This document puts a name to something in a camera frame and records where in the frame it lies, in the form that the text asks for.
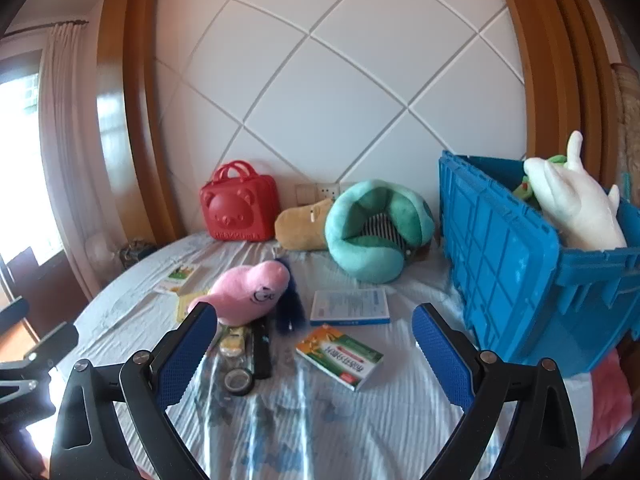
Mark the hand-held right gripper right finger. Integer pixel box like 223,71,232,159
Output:
411,303,583,480

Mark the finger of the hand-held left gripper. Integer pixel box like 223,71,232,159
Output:
22,322,80,372
0,296,29,333

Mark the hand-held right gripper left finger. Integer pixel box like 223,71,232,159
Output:
50,301,219,480

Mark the yellow packet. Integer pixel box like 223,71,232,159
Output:
174,290,211,322

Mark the pink plush toy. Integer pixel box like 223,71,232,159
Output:
187,260,292,325

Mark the blue plastic crate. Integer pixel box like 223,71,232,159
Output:
438,150,640,377

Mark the green and orange box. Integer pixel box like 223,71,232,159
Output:
295,326,385,392

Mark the cloth-covered desktop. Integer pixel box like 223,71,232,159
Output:
52,232,601,480

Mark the small yellow jar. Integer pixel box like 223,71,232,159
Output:
219,327,249,359

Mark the black tape roll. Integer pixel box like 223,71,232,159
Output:
223,367,257,397

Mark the white and green leaflet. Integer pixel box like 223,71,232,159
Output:
154,262,201,295

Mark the black remote control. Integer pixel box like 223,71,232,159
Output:
251,321,273,380

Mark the blue and white box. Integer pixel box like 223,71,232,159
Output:
310,288,391,327

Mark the dark cloth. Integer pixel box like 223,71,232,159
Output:
120,241,158,264

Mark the dark blue fuzzy brush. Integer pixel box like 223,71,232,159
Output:
272,256,307,335

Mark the teal neck pillow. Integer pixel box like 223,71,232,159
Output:
324,180,436,283

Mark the striped fabric pouch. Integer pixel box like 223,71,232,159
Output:
357,212,403,251

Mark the red bear-face case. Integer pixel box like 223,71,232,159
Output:
200,160,279,244

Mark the pink cloth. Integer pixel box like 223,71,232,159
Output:
587,347,634,453

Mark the tan plush toy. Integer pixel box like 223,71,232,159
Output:
274,197,335,252

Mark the green frog plush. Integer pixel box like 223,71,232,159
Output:
512,155,568,206

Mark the white curtain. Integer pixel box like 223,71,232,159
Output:
39,20,108,301

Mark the white hand-shaped plush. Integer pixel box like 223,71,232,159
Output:
523,131,628,250

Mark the window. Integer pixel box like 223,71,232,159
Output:
0,52,43,261

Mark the beige patterned curtain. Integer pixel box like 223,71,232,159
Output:
611,62,640,201

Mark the wooden wall frame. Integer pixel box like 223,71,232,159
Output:
492,0,623,191
96,0,183,243

